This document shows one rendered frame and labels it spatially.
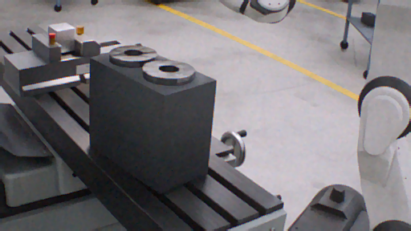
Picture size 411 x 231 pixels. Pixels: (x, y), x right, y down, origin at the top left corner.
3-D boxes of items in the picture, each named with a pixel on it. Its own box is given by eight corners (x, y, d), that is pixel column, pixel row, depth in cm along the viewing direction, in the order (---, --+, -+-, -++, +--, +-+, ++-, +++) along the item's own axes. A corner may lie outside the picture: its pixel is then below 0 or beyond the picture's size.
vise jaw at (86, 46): (80, 40, 149) (80, 26, 147) (100, 53, 140) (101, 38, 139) (60, 43, 145) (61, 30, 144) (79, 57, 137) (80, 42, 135)
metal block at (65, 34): (65, 44, 143) (66, 22, 140) (75, 50, 139) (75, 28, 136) (47, 46, 140) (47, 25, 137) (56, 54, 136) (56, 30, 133)
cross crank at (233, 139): (229, 154, 189) (233, 121, 183) (253, 170, 180) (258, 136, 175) (189, 165, 179) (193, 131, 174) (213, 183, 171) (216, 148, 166)
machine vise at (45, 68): (114, 55, 160) (115, 19, 155) (141, 72, 149) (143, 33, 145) (2, 78, 139) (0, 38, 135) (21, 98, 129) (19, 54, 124)
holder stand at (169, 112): (135, 129, 120) (139, 38, 111) (209, 173, 106) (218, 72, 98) (88, 145, 112) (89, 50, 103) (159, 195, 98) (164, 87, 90)
